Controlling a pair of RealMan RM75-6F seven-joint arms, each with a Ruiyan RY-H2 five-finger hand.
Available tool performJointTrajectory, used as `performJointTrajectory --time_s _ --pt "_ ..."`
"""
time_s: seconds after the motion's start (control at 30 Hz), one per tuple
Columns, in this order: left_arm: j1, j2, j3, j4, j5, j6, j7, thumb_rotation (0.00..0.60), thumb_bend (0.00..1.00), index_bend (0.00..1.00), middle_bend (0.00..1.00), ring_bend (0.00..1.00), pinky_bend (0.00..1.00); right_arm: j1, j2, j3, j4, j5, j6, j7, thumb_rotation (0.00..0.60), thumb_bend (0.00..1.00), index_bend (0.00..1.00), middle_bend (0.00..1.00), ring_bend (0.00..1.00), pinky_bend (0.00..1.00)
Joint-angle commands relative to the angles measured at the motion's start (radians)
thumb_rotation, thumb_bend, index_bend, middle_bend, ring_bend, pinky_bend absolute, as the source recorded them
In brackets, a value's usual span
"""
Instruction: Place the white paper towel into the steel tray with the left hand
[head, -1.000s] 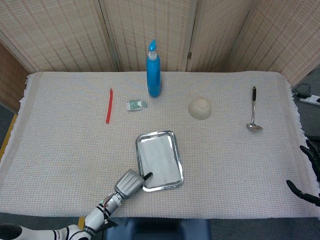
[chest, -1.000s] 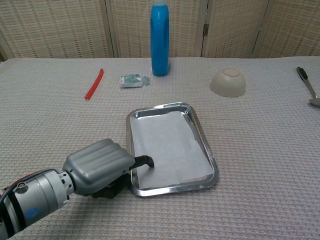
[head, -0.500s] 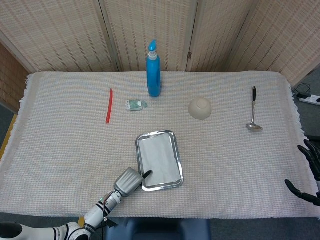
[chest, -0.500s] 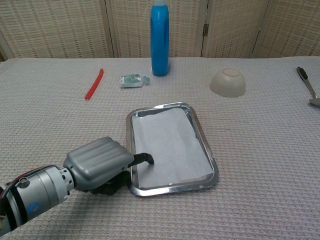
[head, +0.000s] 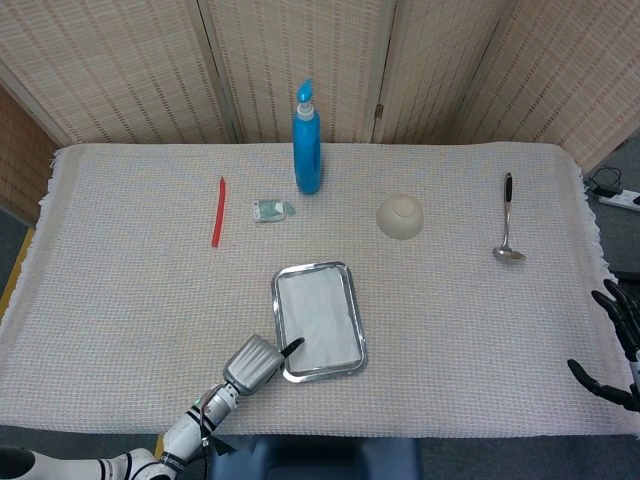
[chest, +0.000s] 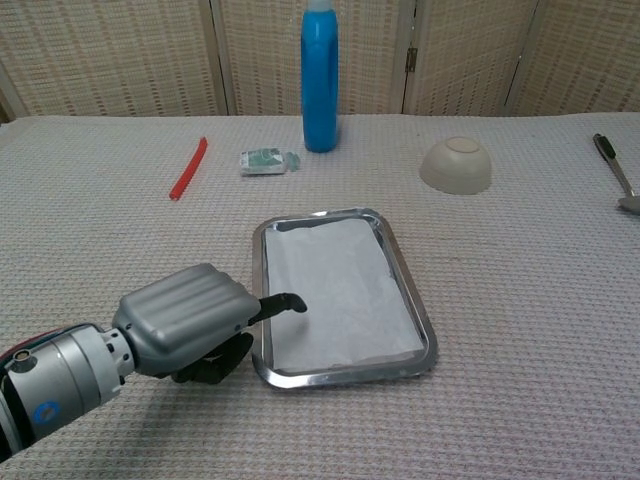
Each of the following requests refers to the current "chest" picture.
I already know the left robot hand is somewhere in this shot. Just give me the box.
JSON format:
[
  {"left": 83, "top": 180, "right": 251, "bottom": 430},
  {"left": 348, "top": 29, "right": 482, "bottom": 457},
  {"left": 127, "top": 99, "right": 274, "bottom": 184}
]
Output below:
[{"left": 110, "top": 263, "right": 308, "bottom": 386}]

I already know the white paper towel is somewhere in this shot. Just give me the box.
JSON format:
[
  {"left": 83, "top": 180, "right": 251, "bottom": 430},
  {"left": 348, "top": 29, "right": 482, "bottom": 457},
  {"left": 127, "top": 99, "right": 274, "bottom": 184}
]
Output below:
[{"left": 263, "top": 219, "right": 420, "bottom": 373}]

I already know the silver metal tray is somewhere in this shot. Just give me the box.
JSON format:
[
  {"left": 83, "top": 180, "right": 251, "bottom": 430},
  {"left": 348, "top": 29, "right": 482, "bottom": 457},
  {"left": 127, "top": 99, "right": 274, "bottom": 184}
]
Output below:
[{"left": 251, "top": 207, "right": 439, "bottom": 391}]

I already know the red plastic strip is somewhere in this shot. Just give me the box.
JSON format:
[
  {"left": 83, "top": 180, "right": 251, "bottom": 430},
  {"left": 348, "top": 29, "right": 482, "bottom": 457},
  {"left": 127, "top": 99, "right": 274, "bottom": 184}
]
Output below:
[{"left": 168, "top": 136, "right": 209, "bottom": 203}]

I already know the small green white packet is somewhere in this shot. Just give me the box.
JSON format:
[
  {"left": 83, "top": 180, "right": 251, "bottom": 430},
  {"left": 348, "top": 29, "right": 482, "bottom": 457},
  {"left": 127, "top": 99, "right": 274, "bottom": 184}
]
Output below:
[{"left": 239, "top": 148, "right": 303, "bottom": 177}]

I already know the blue pump bottle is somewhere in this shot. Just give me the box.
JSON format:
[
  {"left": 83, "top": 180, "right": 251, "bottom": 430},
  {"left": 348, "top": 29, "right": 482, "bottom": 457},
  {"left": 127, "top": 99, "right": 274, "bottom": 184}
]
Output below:
[{"left": 300, "top": 0, "right": 340, "bottom": 154}]

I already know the woven folding screen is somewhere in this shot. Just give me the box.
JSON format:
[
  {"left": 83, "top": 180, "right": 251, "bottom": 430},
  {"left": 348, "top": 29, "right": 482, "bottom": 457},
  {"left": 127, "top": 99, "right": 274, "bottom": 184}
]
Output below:
[{"left": 0, "top": 0, "right": 640, "bottom": 124}]

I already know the cream ceramic bowl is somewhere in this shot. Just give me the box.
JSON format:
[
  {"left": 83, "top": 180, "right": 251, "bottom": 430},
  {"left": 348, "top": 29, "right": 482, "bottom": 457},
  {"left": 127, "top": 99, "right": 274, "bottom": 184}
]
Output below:
[{"left": 418, "top": 135, "right": 493, "bottom": 197}]

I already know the white woven tablecloth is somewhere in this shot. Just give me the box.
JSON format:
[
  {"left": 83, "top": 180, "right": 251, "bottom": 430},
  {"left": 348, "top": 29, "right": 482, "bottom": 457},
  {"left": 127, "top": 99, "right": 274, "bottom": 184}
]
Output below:
[{"left": 0, "top": 112, "right": 640, "bottom": 480}]

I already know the metal ladle black handle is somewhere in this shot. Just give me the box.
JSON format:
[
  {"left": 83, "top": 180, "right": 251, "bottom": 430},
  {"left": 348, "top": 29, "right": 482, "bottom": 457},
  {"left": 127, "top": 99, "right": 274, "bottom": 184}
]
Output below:
[{"left": 592, "top": 133, "right": 640, "bottom": 216}]

